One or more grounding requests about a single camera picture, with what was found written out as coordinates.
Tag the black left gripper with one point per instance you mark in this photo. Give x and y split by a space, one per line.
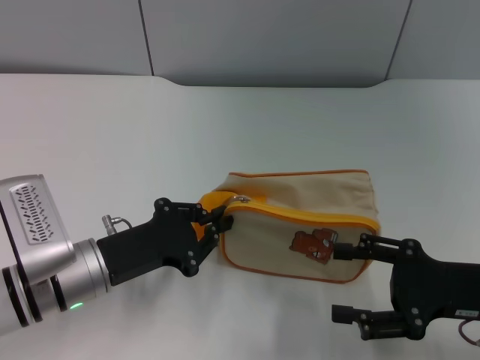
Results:
150 247

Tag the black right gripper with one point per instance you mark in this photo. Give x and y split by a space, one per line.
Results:
438 288

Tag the silver zipper pull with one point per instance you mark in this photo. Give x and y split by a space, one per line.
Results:
240 198

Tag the beige yellow-trimmed food bag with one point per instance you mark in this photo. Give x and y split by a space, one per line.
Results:
270 240

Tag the silver vented wrist camera box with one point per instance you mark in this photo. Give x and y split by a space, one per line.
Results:
33 213

